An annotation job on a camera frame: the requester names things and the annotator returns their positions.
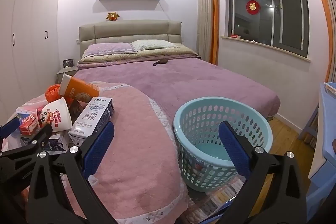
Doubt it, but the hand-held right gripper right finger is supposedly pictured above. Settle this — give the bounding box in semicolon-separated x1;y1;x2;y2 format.
218;120;307;224

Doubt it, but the white instant noodle cup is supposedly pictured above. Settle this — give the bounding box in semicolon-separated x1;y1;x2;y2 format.
35;97;73;132

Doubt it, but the dark blue box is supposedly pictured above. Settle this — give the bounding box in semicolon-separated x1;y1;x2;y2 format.
45;132;71;152

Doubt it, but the orange white tube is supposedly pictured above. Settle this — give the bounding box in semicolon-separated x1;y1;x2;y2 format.
58;73;101;104

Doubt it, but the white wardrobe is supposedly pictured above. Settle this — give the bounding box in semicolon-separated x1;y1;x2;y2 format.
0;0;63;119

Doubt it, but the blue plastic table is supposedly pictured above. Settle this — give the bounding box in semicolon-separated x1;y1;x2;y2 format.
307;81;336;203

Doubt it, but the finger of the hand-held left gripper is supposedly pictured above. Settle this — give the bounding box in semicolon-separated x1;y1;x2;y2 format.
0;124;54;161
0;117;21;139

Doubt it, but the light blue plastic basket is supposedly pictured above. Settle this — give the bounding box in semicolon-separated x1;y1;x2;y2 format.
173;97;273;193

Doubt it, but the beige folded quilt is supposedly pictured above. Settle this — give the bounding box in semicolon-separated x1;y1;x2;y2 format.
77;43;197;64

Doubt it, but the patterned floor rug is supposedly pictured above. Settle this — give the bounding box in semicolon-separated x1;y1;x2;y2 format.
184;177;242;224

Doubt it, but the pale floral pillow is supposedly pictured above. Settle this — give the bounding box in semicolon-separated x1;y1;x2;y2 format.
130;39;181;51

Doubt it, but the purple pillow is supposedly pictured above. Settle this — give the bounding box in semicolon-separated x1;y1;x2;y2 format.
83;42;137;56

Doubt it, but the red white small box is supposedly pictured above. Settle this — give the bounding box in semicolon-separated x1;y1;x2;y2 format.
19;114;42;135

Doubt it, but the red round window sticker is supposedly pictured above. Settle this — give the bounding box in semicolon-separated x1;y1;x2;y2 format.
246;0;261;15

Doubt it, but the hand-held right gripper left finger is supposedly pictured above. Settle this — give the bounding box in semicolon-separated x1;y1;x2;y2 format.
26;121;116;224

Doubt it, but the orange plastic bag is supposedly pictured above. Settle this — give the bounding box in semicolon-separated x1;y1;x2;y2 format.
45;84;75;106

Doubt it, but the brown paper bag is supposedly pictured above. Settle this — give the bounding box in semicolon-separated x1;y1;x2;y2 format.
69;99;88;119

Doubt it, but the beige curtain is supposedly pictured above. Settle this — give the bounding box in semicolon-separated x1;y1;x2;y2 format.
197;0;213;63

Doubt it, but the white milk carton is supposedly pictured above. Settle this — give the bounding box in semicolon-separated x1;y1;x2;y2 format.
68;96;115;139

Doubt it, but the orange curtain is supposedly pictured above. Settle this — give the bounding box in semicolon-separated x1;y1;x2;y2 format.
209;0;219;65
306;0;335;83

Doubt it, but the grey nightstand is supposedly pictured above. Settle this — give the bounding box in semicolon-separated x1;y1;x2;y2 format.
56;65;78;85

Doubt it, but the pink blanket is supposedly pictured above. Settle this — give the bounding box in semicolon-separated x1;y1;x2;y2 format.
16;81;189;224

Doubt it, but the grey framed window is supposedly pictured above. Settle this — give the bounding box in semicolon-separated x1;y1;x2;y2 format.
224;0;310;58

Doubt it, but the bed with purple cover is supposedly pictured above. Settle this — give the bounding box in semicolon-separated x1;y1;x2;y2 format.
56;20;281;135

